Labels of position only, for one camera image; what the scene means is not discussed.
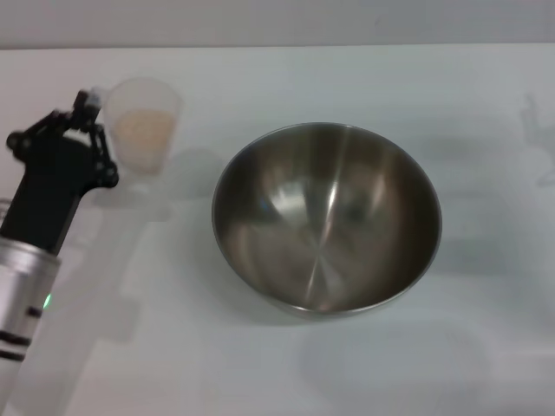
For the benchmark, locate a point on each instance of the stainless steel mixing bowl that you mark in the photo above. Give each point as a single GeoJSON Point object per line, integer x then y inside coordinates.
{"type": "Point", "coordinates": [327, 225]}

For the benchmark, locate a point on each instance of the clear plastic measuring cup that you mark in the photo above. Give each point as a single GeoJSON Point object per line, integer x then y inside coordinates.
{"type": "Point", "coordinates": [143, 99]}

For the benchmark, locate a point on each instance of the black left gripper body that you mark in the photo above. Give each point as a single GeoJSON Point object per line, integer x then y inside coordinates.
{"type": "Point", "coordinates": [52, 182]}

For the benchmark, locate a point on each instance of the white rice grains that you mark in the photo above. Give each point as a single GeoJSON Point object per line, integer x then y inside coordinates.
{"type": "Point", "coordinates": [141, 134]}

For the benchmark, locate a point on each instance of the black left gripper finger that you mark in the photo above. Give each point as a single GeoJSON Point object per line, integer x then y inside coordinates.
{"type": "Point", "coordinates": [104, 151]}
{"type": "Point", "coordinates": [43, 125]}

